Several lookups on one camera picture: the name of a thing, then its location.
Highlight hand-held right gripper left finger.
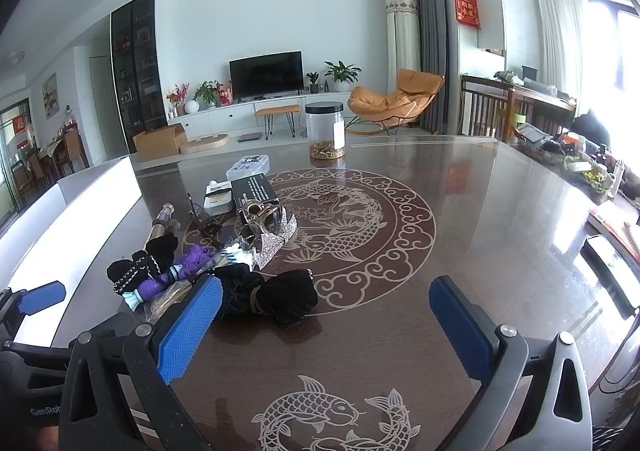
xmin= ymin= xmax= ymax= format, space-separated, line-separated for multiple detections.
xmin=59 ymin=275 xmax=224 ymax=451

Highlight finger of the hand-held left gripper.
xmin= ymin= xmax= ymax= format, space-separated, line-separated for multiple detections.
xmin=0 ymin=338 xmax=76 ymax=366
xmin=0 ymin=281 xmax=68 ymax=333

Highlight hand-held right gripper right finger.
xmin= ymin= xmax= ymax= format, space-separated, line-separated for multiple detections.
xmin=429 ymin=275 xmax=596 ymax=451

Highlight clear packet of hairpins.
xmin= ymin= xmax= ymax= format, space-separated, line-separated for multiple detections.
xmin=145 ymin=281 xmax=196 ymax=324

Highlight purple scrunchie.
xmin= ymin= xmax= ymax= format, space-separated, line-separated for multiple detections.
xmin=137 ymin=245 xmax=221 ymax=302

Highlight white storage box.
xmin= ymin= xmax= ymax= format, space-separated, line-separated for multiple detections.
xmin=0 ymin=154 xmax=147 ymax=349

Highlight black hair tie white stitching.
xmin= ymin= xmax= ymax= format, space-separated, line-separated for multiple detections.
xmin=106 ymin=233 xmax=179 ymax=299

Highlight large black velvet bow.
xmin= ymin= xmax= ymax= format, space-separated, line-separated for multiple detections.
xmin=215 ymin=267 xmax=319 ymax=330

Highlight dark sunglasses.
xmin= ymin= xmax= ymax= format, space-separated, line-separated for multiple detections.
xmin=187 ymin=192 xmax=226 ymax=235

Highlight dark rhinestone-edged hair clip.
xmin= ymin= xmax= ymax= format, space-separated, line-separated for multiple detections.
xmin=233 ymin=222 xmax=266 ymax=252

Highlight wooden dining chair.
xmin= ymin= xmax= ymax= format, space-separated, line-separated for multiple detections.
xmin=59 ymin=124 xmax=91 ymax=169
xmin=10 ymin=158 xmax=51 ymax=199

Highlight silver rhinestone bow clip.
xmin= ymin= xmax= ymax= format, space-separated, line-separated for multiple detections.
xmin=250 ymin=208 xmax=298 ymax=273

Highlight gold clear hair claw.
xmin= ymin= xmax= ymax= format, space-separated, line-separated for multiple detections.
xmin=239 ymin=200 xmax=281 ymax=238

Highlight white tissue pack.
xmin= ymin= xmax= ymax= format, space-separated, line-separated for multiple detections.
xmin=202 ymin=180 xmax=236 ymax=216

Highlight black cardboard box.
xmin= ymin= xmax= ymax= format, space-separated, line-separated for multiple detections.
xmin=230 ymin=173 xmax=281 ymax=207

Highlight black flat box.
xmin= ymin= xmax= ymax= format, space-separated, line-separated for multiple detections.
xmin=582 ymin=233 xmax=640 ymax=319

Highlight white printed plastic box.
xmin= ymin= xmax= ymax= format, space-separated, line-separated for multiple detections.
xmin=225 ymin=154 xmax=273 ymax=182

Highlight beige round cushion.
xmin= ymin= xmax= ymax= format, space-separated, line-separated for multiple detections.
xmin=180 ymin=134 xmax=231 ymax=155

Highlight red-edged book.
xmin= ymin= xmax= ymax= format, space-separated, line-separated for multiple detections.
xmin=587 ymin=208 xmax=640 ymax=252

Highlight brown cardboard box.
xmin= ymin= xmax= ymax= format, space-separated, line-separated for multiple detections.
xmin=132 ymin=124 xmax=189 ymax=157

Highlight tray of small clutter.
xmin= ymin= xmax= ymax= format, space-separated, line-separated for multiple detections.
xmin=515 ymin=124 xmax=626 ymax=202

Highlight white television cabinet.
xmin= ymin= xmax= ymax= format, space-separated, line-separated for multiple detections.
xmin=166 ymin=90 xmax=361 ymax=142

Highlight wooden railing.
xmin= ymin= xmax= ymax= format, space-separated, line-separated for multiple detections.
xmin=460 ymin=74 xmax=578 ymax=142

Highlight red flower arrangement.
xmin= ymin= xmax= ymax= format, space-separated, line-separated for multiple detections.
xmin=166 ymin=82 xmax=192 ymax=118

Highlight orange stool with black legs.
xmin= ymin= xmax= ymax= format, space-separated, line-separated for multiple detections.
xmin=254 ymin=104 xmax=302 ymax=139

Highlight leafy potted plant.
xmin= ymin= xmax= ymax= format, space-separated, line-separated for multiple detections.
xmin=193 ymin=80 xmax=224 ymax=109

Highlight clear jar with black lid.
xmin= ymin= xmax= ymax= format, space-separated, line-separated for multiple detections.
xmin=304 ymin=102 xmax=347 ymax=160

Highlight tall black display cabinet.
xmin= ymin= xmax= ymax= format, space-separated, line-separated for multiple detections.
xmin=110 ymin=0 xmax=168 ymax=154

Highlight orange lounge chair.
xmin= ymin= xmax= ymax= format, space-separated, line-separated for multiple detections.
xmin=346 ymin=68 xmax=446 ymax=137

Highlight flat screen television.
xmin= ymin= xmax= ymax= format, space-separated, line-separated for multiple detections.
xmin=229 ymin=50 xmax=305 ymax=98

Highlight large green potted plant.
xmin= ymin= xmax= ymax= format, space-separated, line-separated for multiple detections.
xmin=324 ymin=60 xmax=362 ymax=93

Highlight grey curtain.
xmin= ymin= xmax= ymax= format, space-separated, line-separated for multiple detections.
xmin=400 ymin=0 xmax=463 ymax=134

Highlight covered standing air conditioner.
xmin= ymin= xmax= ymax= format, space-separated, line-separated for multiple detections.
xmin=384 ymin=0 xmax=425 ymax=82

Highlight white sheer curtain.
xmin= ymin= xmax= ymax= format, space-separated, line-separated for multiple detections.
xmin=534 ymin=0 xmax=593 ymax=104

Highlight wall painting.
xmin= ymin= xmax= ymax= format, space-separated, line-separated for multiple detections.
xmin=42 ymin=72 xmax=59 ymax=120

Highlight red wall hanging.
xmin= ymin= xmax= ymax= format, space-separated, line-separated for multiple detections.
xmin=454 ymin=0 xmax=482 ymax=27

